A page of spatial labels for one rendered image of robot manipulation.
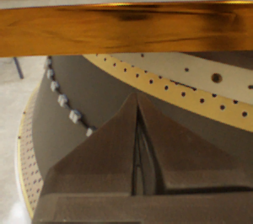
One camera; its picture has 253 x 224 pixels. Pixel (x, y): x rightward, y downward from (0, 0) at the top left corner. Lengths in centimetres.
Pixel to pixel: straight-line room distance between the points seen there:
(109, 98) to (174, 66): 20
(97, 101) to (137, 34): 32
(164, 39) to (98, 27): 6
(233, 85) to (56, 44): 22
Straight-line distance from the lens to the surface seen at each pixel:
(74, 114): 56
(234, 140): 39
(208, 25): 22
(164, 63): 34
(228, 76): 31
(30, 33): 23
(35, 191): 81
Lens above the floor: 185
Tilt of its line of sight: 36 degrees down
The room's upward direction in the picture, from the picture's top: 2 degrees counter-clockwise
